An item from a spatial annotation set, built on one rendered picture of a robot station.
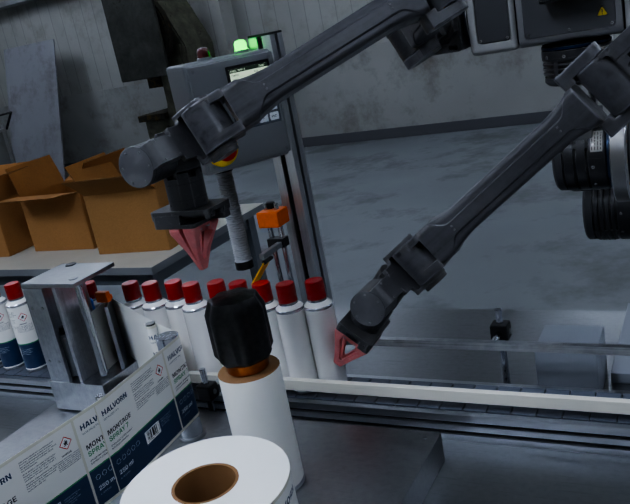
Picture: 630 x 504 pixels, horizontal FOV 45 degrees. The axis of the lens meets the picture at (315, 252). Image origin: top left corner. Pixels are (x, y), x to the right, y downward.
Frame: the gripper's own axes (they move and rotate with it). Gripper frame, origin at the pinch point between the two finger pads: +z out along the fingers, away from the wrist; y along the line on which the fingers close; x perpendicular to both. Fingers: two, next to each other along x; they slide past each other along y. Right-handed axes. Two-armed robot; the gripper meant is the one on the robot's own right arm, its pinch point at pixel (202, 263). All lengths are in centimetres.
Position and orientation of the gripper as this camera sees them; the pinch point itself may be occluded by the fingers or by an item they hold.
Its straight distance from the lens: 115.6
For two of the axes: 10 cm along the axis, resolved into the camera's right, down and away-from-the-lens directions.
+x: 4.3, -3.3, 8.4
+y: 8.9, -0.2, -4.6
